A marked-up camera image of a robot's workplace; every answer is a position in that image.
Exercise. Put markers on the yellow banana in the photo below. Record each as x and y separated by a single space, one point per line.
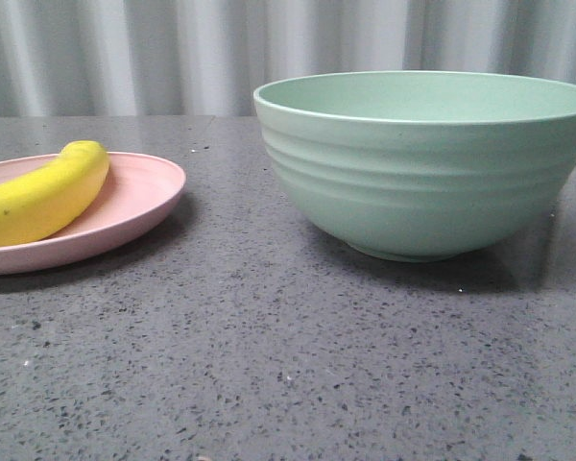
40 203

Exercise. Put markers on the green ribbed bowl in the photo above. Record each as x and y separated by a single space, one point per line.
419 165

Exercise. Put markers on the pink plate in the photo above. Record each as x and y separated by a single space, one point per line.
139 192

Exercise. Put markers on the grey white curtain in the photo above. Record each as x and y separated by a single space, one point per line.
206 57

